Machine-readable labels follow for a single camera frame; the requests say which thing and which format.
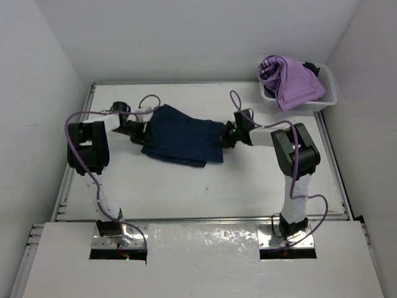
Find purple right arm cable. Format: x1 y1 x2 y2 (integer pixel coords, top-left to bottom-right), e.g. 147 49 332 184
229 90 329 249

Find black garment in basket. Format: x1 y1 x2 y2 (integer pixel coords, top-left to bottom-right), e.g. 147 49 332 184
303 62 320 77

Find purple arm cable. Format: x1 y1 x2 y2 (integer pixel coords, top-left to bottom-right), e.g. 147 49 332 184
64 94 162 251
229 90 329 249

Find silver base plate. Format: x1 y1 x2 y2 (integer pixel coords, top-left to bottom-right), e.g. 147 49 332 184
91 220 148 250
257 216 315 251

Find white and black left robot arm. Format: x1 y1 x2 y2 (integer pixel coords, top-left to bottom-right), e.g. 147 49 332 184
64 101 157 242

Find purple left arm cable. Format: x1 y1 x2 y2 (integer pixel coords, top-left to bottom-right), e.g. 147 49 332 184
64 94 162 251

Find purple folded garment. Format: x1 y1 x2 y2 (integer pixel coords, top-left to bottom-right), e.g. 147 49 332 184
257 55 326 112

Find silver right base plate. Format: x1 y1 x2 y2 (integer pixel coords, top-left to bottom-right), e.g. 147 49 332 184
257 216 315 251

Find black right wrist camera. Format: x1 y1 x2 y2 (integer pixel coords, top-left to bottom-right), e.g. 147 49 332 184
234 109 255 130

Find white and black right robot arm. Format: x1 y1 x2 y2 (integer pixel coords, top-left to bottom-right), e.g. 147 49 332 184
215 120 321 240

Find dark blue denim trousers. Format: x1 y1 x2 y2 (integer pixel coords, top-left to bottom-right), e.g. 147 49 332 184
141 104 225 168

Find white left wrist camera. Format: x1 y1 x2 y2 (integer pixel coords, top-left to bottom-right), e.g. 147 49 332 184
134 107 154 123

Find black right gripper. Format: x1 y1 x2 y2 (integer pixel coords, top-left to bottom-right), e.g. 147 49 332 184
213 120 243 148

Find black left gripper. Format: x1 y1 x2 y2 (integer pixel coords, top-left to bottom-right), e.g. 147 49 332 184
114 120 156 148

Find white plastic basket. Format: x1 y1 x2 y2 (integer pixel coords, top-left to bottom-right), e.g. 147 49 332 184
259 63 337 112

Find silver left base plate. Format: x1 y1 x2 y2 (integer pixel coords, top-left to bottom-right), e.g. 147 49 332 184
91 220 148 250

